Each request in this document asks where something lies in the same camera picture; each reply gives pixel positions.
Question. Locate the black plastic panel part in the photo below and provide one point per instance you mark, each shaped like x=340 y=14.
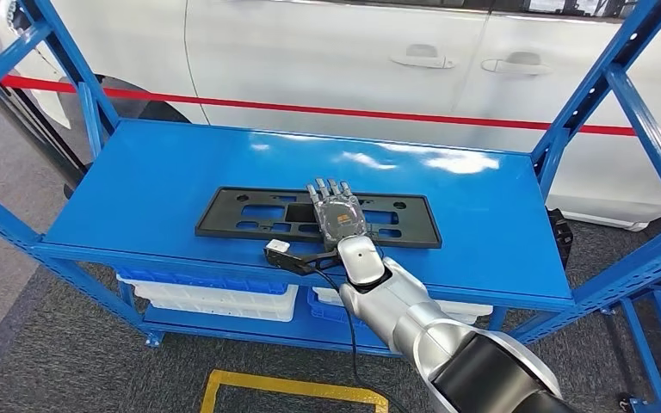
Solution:
x=216 y=219

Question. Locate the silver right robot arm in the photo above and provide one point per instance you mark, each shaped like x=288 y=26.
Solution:
x=410 y=308

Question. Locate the blue metal shelf rack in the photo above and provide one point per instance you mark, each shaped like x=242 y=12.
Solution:
x=165 y=188

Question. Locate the blue wheeled shelf rack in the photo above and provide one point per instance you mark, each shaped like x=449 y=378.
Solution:
x=644 y=349

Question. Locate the red barrier belt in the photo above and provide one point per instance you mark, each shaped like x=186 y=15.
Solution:
x=421 y=117

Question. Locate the white car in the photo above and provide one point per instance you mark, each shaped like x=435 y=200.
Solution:
x=307 y=57

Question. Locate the black plastic bracket part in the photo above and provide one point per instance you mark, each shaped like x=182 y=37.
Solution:
x=560 y=236

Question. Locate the black stanchion post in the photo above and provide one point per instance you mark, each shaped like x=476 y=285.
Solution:
x=40 y=134

